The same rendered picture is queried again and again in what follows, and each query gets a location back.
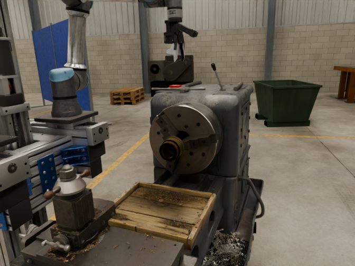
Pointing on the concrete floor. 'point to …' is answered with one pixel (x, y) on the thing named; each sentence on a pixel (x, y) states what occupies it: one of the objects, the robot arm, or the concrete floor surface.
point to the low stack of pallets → (127, 95)
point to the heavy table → (346, 83)
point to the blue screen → (57, 60)
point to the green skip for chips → (285, 102)
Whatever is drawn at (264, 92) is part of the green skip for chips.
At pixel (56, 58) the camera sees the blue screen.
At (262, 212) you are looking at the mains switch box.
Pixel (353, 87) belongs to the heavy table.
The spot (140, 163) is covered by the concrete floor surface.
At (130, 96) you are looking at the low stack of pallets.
